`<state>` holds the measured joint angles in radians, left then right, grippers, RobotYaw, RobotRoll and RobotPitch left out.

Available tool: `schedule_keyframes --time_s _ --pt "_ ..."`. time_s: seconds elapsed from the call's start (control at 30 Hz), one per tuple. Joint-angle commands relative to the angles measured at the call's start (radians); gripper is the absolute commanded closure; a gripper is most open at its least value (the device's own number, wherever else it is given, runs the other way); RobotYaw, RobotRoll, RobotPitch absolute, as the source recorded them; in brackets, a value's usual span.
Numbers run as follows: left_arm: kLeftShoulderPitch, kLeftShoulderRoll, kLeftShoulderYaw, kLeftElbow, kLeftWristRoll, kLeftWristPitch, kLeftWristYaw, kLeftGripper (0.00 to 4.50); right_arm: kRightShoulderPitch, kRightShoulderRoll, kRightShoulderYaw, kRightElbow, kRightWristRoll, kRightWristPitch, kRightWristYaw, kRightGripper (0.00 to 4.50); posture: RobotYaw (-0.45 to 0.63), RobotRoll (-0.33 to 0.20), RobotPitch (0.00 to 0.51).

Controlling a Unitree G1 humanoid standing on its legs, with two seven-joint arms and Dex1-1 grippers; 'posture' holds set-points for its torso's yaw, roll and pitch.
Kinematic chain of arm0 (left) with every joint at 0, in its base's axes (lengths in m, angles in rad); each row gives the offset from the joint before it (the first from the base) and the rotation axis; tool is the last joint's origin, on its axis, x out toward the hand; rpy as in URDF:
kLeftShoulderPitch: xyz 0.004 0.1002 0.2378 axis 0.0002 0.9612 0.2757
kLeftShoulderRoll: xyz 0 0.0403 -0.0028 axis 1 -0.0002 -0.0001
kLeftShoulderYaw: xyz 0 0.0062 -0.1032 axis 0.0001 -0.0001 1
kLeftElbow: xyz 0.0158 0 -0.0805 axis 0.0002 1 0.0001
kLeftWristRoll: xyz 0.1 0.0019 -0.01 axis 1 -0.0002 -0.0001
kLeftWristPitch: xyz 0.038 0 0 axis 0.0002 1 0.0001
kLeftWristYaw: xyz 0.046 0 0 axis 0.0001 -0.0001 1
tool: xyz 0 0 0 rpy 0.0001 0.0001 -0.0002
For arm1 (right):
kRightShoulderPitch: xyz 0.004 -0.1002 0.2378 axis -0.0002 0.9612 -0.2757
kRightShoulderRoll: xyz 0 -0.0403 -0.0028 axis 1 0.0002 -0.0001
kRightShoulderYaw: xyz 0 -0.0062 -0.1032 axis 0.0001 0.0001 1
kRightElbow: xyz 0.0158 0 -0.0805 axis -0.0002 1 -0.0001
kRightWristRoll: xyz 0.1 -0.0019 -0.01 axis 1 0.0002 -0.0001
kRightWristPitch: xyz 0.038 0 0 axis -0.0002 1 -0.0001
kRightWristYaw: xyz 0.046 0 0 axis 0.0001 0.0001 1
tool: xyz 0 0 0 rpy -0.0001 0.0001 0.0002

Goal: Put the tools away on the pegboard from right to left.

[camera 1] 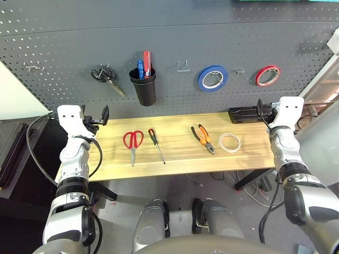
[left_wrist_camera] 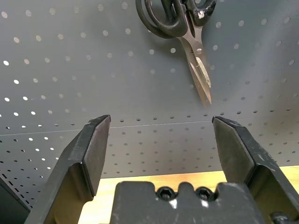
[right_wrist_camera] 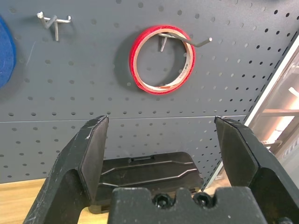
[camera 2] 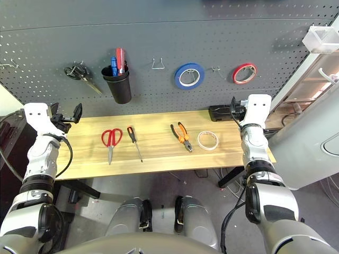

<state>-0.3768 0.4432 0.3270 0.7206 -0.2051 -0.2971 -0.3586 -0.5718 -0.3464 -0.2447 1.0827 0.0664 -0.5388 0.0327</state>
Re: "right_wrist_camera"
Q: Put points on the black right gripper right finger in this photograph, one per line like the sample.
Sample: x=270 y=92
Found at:
x=252 y=158

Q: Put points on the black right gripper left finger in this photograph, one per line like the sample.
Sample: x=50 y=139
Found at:
x=70 y=163

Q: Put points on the grey metal pegboard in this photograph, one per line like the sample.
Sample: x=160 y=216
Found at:
x=70 y=70

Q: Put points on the wooden background shelf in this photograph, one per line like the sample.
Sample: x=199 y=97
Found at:
x=285 y=112

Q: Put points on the black plastic tool case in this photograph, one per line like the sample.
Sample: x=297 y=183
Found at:
x=149 y=172

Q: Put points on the red tape roll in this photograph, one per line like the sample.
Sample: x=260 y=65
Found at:
x=133 y=60

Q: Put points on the blue tape roll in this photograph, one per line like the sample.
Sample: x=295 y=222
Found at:
x=5 y=53

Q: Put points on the light grey pegboard side rail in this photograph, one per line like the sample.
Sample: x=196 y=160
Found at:
x=269 y=93

